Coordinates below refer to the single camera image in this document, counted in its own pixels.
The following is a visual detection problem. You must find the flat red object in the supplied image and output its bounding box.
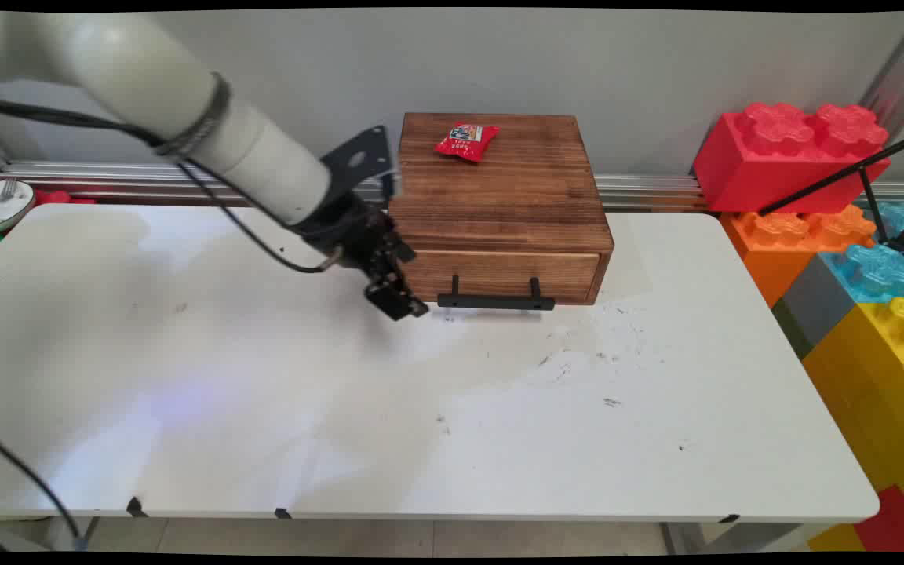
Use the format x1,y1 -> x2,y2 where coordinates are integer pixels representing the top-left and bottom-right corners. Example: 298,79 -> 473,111
35,188 -> 97,206

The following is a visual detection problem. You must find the large yellow toy block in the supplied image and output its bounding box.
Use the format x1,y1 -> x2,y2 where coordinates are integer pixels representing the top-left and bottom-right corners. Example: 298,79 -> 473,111
801,297 -> 904,534

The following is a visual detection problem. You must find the orange toy block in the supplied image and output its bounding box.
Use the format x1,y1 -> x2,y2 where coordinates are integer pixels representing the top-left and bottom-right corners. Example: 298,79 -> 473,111
719,204 -> 878,308

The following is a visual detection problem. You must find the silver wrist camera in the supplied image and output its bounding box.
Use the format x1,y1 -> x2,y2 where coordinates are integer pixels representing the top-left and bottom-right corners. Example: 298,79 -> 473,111
378,149 -> 399,202

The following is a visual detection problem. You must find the red snack packet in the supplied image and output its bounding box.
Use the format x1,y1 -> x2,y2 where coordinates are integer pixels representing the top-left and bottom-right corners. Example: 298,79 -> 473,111
434,123 -> 500,163

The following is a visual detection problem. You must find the black tripod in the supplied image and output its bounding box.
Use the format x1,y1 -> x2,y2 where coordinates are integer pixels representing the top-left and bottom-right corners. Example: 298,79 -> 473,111
758,126 -> 904,260

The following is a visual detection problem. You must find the white plate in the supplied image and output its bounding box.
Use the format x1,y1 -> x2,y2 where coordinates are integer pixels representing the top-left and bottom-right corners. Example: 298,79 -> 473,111
0,179 -> 35,239

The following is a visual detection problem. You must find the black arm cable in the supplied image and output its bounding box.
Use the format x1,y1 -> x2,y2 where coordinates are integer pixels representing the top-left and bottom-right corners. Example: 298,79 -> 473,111
0,96 -> 343,274

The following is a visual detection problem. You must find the grey velcro strap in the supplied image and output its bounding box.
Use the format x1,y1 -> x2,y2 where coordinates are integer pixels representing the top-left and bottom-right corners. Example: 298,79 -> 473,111
155,72 -> 231,158

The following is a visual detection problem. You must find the aluminium rail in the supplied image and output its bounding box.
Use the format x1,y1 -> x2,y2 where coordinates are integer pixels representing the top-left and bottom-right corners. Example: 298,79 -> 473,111
0,161 -> 904,213

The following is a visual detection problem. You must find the translucent blue toy block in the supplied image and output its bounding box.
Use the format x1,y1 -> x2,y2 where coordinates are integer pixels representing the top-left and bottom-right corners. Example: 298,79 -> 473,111
819,243 -> 904,305
860,200 -> 904,252

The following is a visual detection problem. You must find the black hanging cable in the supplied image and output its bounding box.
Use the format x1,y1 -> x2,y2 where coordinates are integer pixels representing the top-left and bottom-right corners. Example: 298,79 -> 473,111
0,424 -> 90,550

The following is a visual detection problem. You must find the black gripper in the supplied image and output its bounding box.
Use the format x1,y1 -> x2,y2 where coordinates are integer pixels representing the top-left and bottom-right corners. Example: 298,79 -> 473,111
293,191 -> 431,321

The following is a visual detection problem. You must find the large red toy block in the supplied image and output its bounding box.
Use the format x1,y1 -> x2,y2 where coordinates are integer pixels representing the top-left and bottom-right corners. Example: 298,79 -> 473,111
692,102 -> 892,214

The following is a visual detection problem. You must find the dark wooden drawer cabinet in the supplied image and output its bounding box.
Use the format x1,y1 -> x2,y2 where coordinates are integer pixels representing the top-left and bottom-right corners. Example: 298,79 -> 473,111
388,112 -> 616,307

